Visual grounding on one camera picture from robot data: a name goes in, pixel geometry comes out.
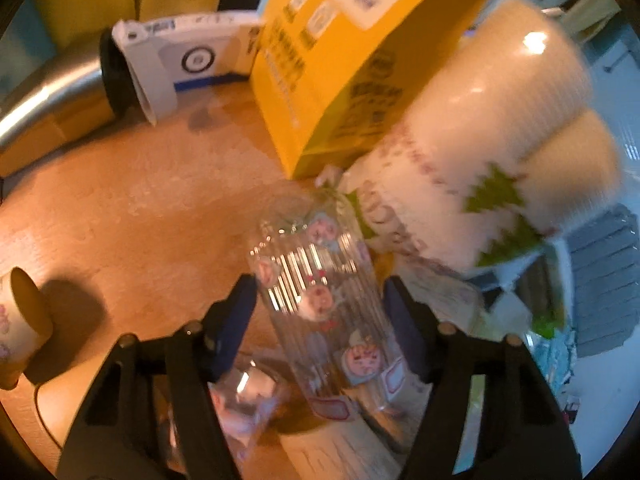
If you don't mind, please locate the clear plastic sticker cup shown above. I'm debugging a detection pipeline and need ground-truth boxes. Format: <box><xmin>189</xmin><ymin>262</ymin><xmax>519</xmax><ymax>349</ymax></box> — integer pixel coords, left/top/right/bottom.
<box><xmin>247</xmin><ymin>190</ymin><xmax>407</xmax><ymax>422</ymax></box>

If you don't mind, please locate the crumpled clear plastic cup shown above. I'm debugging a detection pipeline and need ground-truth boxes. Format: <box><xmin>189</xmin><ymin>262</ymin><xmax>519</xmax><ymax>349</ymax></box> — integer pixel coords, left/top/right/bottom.
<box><xmin>208</xmin><ymin>353</ymin><xmax>290</xmax><ymax>464</ymax></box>

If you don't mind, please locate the paper cup far left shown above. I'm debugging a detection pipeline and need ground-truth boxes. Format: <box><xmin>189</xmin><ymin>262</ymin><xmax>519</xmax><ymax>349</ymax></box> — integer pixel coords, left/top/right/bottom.
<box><xmin>0</xmin><ymin>266</ymin><xmax>53</xmax><ymax>390</ymax></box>

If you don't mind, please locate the paper cup pack, tree print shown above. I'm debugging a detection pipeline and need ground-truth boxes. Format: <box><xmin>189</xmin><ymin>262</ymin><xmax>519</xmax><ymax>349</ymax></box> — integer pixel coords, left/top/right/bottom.
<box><xmin>340</xmin><ymin>0</ymin><xmax>623</xmax><ymax>274</ymax></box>

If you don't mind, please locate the stainless steel thermos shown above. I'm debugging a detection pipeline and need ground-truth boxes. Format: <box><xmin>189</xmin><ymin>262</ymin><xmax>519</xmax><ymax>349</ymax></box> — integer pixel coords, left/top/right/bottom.
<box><xmin>1</xmin><ymin>28</ymin><xmax>139</xmax><ymax>152</ymax></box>

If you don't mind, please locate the white blue small carton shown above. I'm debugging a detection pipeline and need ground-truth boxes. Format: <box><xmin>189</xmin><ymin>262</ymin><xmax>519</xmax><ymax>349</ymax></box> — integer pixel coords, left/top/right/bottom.
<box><xmin>112</xmin><ymin>10</ymin><xmax>265</xmax><ymax>125</ymax></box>

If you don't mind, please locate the yellow paper box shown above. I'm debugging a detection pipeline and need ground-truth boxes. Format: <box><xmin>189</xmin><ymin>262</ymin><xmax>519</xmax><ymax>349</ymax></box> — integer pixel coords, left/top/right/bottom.
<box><xmin>250</xmin><ymin>0</ymin><xmax>486</xmax><ymax>179</ymax></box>

